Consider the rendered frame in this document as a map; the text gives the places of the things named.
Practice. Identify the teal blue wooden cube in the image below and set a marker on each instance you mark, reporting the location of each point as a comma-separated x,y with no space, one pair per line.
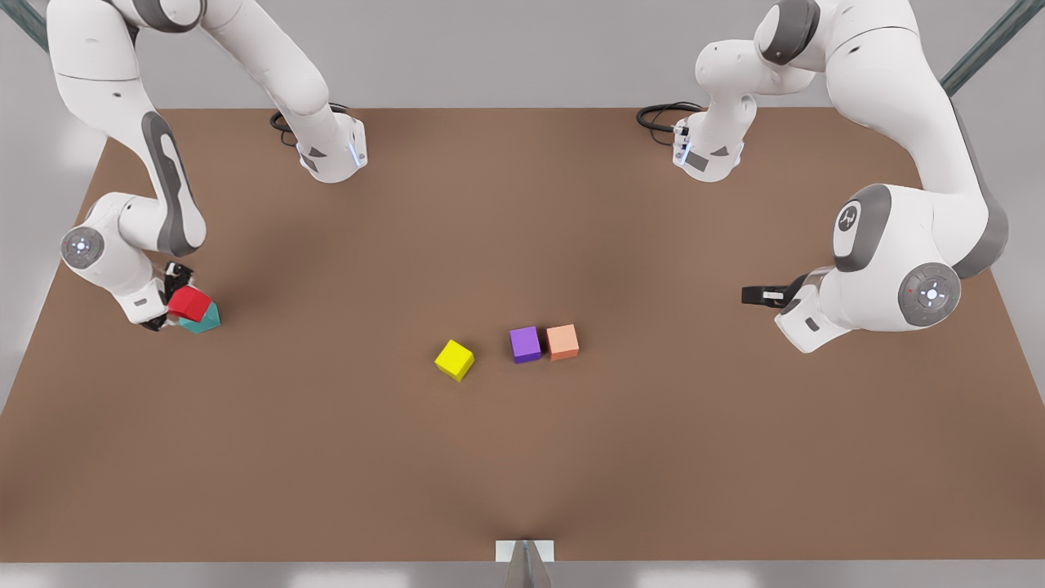
204,320

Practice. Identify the yellow wooden cube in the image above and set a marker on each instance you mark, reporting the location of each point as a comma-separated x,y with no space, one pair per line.
454,360

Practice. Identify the orange wooden cube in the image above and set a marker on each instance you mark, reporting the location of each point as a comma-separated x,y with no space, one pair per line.
562,342

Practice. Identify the purple wooden cube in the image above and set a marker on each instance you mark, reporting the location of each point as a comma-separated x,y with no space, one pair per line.
525,345

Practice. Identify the red wooden cube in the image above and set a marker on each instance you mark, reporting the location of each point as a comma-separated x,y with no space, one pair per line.
189,303

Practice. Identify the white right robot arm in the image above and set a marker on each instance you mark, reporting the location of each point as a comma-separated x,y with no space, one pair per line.
106,98

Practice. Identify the silver frame post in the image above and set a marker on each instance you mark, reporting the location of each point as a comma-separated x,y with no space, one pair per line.
24,20
525,563
988,41

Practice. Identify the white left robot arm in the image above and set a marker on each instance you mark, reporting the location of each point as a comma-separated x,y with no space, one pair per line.
890,106

